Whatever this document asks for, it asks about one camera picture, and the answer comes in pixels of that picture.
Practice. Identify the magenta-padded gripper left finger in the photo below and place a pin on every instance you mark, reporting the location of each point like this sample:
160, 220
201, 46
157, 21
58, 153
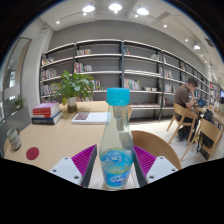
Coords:
68, 168

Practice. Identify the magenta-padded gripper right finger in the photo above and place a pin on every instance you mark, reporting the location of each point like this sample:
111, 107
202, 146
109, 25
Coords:
160, 168

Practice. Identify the clear bottle with teal cap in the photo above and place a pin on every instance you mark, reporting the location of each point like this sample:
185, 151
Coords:
116, 140

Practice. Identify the round-backed wooden chair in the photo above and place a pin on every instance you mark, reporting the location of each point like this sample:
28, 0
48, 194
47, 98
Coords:
129, 111
153, 143

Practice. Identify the flat round red coaster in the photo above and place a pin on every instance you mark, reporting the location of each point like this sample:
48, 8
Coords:
32, 153

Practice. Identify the dark blue thick book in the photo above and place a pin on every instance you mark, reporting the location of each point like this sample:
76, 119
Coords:
46, 119

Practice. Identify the white book with patterned cover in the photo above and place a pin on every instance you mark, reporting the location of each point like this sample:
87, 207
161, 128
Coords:
90, 118

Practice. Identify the red hardcover book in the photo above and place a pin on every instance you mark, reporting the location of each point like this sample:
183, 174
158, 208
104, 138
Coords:
46, 112

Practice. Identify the slatted wooden chair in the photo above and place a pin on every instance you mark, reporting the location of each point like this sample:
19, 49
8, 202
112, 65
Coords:
210, 132
181, 111

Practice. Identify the grey-green spotted ceramic mug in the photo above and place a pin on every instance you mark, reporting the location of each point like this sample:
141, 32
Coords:
14, 138

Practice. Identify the pink hardcover book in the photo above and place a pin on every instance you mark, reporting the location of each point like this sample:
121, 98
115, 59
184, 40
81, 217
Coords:
46, 106

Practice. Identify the person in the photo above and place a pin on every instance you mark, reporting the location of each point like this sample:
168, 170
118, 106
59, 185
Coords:
182, 95

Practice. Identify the leafy green potted plant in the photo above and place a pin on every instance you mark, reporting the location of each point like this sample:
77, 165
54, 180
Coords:
75, 86

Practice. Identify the small potted plant on ledge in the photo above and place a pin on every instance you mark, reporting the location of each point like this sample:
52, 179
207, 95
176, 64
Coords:
19, 101

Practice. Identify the grey shelf unit with books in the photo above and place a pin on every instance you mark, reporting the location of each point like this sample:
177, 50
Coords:
122, 60

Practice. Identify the round ceiling lights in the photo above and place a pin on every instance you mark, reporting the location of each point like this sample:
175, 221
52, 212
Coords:
115, 7

